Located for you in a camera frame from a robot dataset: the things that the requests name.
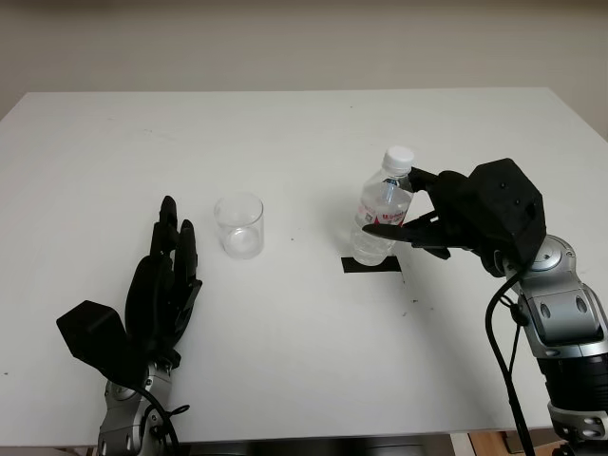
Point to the black tape patch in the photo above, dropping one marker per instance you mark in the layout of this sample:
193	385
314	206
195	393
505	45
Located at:
349	266

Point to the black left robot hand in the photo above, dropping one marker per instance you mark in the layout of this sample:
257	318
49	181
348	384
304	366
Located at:
159	294

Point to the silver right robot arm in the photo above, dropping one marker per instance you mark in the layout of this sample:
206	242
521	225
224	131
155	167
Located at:
565	323

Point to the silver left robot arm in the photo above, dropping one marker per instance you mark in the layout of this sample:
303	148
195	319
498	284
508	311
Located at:
123	418

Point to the clear plastic water bottle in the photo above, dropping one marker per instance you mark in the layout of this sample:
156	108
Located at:
380	204

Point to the clear glass cup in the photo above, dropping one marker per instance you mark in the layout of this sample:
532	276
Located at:
239	228

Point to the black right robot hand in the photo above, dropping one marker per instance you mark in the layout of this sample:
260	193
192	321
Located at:
453	214

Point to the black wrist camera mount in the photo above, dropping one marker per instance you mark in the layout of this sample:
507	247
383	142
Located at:
95	337
508	209

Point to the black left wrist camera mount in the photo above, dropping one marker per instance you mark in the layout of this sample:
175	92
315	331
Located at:
95	337

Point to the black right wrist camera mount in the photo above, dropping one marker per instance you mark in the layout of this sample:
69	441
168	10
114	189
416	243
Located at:
508	209

